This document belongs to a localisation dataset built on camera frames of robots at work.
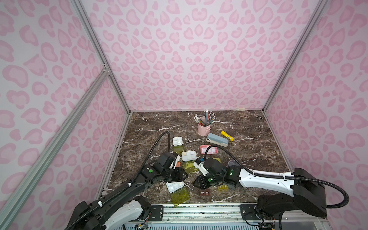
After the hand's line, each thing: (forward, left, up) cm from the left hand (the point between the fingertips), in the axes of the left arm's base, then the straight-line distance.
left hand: (185, 176), depth 77 cm
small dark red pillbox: (-6, -10, -7) cm, 14 cm away
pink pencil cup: (+33, -12, -4) cm, 35 cm away
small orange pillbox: (+11, +5, -9) cm, 14 cm away
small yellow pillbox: (-4, -21, -7) cm, 22 cm away
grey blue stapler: (+27, -21, -6) cm, 34 cm away
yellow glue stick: (+32, -29, -8) cm, 44 cm away
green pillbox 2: (+9, -2, -9) cm, 12 cm away
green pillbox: (0, -14, +20) cm, 24 cm away
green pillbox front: (-6, +3, -10) cm, 12 cm away
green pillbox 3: (+23, +6, -8) cm, 25 cm away
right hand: (-4, -5, -2) cm, 7 cm away
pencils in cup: (+38, -16, +5) cm, 41 cm away
